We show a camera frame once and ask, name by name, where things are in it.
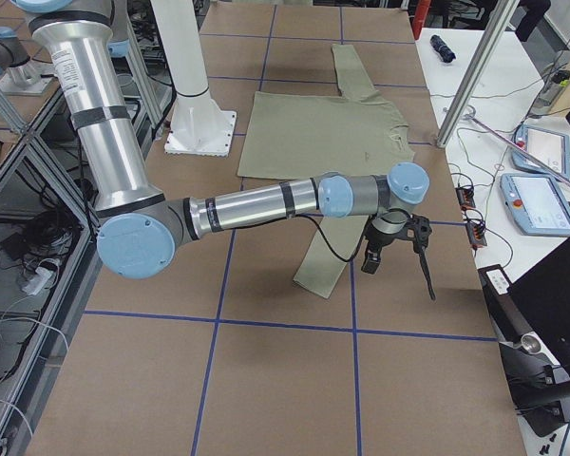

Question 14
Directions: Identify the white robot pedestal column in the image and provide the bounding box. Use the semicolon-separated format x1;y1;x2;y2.
151;0;237;157

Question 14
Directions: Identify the white power strip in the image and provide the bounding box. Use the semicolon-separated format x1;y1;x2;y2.
21;266;57;295

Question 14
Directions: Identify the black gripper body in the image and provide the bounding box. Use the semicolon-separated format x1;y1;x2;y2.
404;215;431;252

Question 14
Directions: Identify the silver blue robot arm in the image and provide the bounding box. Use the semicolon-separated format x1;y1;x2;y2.
0;26;30;76
19;1;431;279

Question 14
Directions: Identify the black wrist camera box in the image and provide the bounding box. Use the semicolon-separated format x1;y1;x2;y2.
361;245;382;275

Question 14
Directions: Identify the aluminium frame post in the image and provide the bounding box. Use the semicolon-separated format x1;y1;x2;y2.
436;0;518;148

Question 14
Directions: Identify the folded dark blue umbrella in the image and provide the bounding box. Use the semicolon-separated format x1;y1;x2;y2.
429;34;456;64

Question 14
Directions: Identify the far blue teach pendant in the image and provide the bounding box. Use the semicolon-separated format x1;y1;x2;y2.
512;124;570;178

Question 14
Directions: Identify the blue teach pendant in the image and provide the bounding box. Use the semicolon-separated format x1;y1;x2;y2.
500;173;570;238
512;124;570;178

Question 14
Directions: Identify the olive green long-sleeve shirt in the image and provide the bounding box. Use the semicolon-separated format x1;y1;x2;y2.
237;42;416;299

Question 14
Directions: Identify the near blue teach pendant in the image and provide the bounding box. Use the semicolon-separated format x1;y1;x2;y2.
500;173;570;238

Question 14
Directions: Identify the black orange connector block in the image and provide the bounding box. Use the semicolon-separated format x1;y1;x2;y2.
465;219;487;250
455;185;477;211

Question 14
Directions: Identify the metal reacher grabber stick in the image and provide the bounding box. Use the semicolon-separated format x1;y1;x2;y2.
462;107;570;188

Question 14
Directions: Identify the black box with label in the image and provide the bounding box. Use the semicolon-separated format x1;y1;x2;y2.
478;264;532;344

